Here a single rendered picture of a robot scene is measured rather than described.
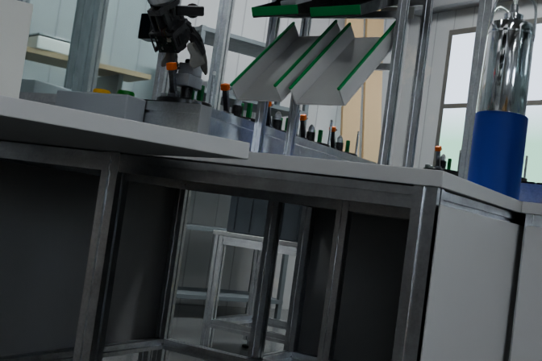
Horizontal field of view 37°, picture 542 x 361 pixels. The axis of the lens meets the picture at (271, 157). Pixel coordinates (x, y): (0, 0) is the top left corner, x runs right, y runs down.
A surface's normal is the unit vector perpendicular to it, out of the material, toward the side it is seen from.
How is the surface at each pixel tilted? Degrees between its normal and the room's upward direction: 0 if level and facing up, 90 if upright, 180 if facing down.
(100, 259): 90
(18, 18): 90
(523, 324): 90
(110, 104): 90
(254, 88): 45
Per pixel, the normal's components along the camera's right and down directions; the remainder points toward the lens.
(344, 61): -0.33, -0.80
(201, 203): 0.57, 0.03
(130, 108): 0.88, 0.09
